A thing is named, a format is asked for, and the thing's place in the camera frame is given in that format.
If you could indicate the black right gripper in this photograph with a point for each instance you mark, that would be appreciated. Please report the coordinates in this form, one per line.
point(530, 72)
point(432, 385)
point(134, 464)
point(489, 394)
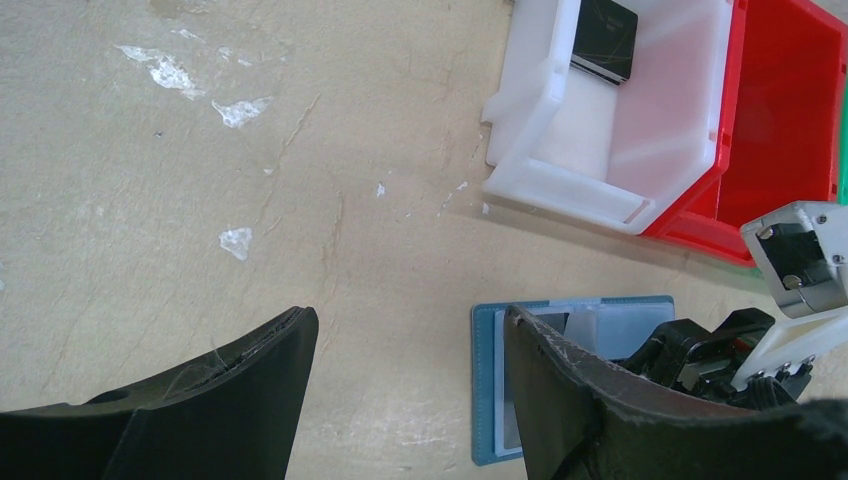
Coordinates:
point(683, 356)

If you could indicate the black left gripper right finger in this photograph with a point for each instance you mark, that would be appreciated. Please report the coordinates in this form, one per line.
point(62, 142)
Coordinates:
point(583, 417)

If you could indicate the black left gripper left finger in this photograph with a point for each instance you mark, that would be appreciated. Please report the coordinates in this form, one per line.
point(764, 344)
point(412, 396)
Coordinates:
point(231, 413)

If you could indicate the blue card holder wallet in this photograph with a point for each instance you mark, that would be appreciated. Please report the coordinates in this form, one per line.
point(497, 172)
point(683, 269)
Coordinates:
point(610, 327)

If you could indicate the red plastic bin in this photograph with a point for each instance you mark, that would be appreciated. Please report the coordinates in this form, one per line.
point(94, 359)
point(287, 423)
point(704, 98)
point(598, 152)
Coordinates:
point(779, 127)

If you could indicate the white plastic bin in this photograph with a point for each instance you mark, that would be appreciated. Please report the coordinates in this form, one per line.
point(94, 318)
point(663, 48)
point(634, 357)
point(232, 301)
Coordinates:
point(616, 156)

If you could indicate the green plastic bin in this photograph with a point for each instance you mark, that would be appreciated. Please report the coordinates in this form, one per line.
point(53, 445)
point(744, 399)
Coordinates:
point(843, 153)

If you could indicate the black card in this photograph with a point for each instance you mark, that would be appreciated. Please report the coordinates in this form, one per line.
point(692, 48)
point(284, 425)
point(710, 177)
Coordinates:
point(605, 40)

